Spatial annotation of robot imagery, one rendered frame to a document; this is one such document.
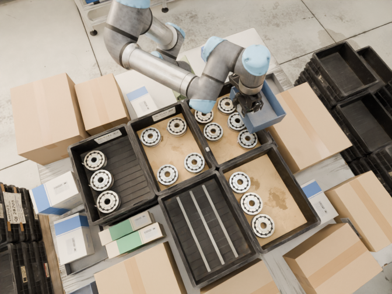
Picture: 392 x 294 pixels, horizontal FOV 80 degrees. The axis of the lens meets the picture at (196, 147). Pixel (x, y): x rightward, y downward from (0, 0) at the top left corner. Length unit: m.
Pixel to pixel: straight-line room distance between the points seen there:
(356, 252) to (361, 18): 2.72
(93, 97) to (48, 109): 0.23
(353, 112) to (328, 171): 0.78
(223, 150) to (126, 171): 0.50
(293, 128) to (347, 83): 0.94
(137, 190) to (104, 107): 0.49
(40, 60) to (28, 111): 1.59
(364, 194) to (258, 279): 0.64
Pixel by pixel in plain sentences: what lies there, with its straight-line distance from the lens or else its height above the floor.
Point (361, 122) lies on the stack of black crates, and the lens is 2.16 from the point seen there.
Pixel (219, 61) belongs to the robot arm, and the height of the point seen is 1.43.
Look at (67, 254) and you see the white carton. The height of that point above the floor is 0.79.
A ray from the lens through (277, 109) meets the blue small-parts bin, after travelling 1.05.
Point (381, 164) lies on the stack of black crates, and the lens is 1.96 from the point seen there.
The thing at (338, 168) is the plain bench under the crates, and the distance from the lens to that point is 1.54.
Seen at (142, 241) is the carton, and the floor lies 0.88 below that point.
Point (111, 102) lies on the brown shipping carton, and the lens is 1.37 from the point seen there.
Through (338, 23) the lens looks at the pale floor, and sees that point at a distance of 3.32.
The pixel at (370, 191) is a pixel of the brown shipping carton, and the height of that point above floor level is 0.86.
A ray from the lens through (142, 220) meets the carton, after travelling 1.18.
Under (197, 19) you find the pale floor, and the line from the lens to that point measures 2.98.
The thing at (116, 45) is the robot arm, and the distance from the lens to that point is 0.91.
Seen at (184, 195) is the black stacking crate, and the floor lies 0.83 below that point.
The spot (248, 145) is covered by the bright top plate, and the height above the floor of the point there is 0.86.
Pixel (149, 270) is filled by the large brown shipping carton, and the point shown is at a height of 0.90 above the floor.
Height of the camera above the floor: 1.97
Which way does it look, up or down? 70 degrees down
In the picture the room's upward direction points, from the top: straight up
